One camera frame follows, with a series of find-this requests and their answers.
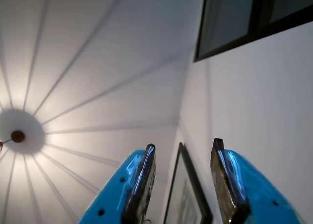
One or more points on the dark framed window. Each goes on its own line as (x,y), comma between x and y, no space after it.
(255,13)

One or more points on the dark framed wall picture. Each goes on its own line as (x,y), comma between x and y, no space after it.
(183,197)

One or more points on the gripper finger with pad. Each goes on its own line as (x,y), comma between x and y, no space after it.
(115,192)
(254,197)

